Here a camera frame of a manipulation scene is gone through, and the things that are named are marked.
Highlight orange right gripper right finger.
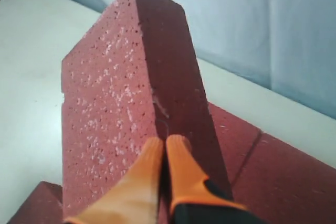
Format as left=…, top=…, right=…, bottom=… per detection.
left=166, top=135, right=260, bottom=223

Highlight white backdrop cloth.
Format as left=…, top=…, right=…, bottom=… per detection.
left=74, top=0, right=335, bottom=118

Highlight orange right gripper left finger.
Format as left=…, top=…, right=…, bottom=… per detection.
left=64, top=137, right=163, bottom=223

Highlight angled red brick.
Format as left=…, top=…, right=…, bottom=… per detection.
left=61, top=0, right=232, bottom=217

